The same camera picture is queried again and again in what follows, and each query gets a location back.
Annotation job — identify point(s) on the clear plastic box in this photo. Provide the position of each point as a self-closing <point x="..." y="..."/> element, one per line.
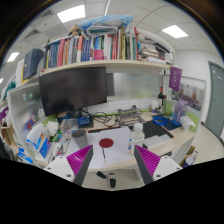
<point x="69" y="125"/>

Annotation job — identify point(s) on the black desk mat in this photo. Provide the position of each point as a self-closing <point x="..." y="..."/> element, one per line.
<point x="156" y="128"/>

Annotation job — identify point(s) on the blue round container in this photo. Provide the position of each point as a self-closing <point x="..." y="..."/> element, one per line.
<point x="64" y="115"/>

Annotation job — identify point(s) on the dark wine bottle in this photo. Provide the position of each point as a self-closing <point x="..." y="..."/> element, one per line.
<point x="161" y="96"/>

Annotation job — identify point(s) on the flat round red coaster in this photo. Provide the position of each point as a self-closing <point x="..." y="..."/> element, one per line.
<point x="106" y="143"/>

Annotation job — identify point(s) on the grey door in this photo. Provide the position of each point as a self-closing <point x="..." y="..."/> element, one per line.
<point x="215" y="100"/>

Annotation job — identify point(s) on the white wall socket row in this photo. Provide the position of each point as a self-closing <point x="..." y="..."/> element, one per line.
<point x="133" y="104"/>

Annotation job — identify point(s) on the translucent purple drink bottle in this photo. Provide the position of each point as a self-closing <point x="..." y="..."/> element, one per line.
<point x="179" y="111"/>

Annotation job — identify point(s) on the stack of white napkins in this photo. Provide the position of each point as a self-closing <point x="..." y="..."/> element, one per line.
<point x="52" y="127"/>

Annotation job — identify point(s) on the white booklet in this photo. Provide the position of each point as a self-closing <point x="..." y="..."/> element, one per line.
<point x="156" y="140"/>

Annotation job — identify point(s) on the purple hanging banner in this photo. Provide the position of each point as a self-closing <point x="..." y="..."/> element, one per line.
<point x="175" y="78"/>

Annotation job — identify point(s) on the handwritten white paper sheet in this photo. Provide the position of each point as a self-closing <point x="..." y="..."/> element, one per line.
<point x="96" y="156"/>

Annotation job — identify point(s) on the blank white paper sheet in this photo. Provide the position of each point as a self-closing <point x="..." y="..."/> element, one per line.
<point x="118" y="146"/>

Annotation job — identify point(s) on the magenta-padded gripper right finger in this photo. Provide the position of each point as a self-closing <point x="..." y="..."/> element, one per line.
<point x="150" y="160"/>

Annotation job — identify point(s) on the clear plastic water bottle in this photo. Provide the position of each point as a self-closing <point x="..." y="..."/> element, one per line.
<point x="136" y="138"/>

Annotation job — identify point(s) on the white tissue pack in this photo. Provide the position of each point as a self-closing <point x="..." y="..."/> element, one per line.
<point x="186" y="122"/>

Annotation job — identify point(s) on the small blue electronics box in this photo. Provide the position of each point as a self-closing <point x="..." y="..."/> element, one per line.
<point x="85" y="121"/>

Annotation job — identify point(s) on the blue tissue box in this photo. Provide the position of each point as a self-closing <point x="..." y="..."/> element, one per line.
<point x="40" y="141"/>

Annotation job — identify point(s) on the colourful partition poster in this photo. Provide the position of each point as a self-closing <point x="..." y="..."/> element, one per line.
<point x="193" y="96"/>

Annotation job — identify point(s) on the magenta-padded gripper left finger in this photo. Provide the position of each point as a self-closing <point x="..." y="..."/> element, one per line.
<point x="78" y="160"/>

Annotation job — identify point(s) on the grey metal laptop stand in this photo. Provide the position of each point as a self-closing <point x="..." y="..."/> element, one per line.
<point x="130" y="116"/>

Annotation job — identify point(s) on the black computer monitor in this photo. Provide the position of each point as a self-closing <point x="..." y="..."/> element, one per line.
<point x="73" y="88"/>

